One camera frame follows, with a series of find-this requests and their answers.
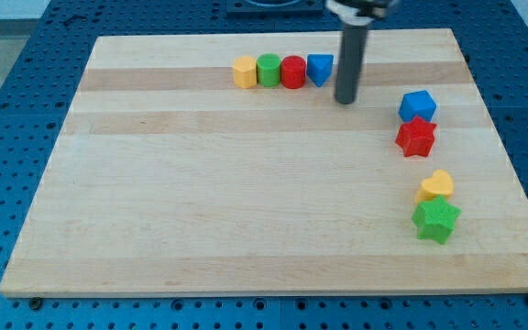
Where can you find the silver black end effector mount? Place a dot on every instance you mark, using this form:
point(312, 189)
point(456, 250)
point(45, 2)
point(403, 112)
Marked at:
point(361, 12)

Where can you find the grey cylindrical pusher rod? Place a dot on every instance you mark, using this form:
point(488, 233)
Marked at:
point(349, 66)

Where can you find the blue cube block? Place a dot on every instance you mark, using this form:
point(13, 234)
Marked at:
point(419, 103)

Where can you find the yellow hexagon block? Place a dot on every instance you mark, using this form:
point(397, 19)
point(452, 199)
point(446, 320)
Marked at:
point(245, 72)

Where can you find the blue triangle block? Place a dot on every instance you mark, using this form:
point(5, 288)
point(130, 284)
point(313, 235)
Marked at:
point(319, 68)

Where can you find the red cylinder block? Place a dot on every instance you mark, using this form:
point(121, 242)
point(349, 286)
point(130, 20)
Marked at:
point(293, 70)

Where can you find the green cylinder block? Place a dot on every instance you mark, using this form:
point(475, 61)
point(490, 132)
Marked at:
point(269, 69)

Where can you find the red star block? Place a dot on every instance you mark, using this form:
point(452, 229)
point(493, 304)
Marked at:
point(416, 137)

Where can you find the yellow heart block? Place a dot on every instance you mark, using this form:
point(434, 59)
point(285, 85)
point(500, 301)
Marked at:
point(440, 183)

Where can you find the green star block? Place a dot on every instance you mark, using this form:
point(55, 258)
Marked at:
point(435, 219)

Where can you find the wooden board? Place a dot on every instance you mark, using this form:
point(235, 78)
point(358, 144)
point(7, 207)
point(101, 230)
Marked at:
point(167, 180)

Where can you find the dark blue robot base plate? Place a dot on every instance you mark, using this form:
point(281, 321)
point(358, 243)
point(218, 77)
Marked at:
point(237, 8)

